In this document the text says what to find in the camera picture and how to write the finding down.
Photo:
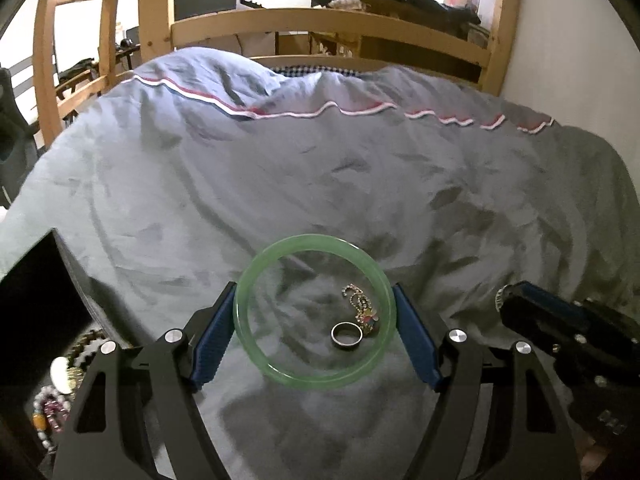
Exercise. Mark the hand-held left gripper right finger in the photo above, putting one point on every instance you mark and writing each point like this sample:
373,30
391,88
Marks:
415,340

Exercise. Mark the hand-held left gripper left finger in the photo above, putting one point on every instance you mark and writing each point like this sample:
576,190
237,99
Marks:
215,340

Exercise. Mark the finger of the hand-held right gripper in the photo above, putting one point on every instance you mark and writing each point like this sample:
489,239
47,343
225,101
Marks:
545,297
540,325

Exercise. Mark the green jade bangle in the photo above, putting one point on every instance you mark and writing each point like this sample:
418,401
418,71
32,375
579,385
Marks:
315,241

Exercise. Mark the black cardboard box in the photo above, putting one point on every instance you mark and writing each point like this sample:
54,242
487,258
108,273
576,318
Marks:
35,310

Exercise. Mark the white oval pendant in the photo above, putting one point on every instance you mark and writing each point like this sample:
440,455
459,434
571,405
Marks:
60,375

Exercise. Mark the grey duvet with white stripes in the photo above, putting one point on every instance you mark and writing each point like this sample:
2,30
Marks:
300,170

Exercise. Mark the checkered pillow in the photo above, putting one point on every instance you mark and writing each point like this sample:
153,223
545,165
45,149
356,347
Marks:
310,70

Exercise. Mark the brown desk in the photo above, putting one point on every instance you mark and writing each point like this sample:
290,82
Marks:
75,75

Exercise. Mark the wooden ladder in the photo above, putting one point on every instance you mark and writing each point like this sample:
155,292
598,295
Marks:
44,60

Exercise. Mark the wooden dresser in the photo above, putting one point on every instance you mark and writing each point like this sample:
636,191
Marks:
395,2

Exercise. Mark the wooden bunk bed frame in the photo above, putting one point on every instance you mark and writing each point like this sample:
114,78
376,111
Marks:
150,10

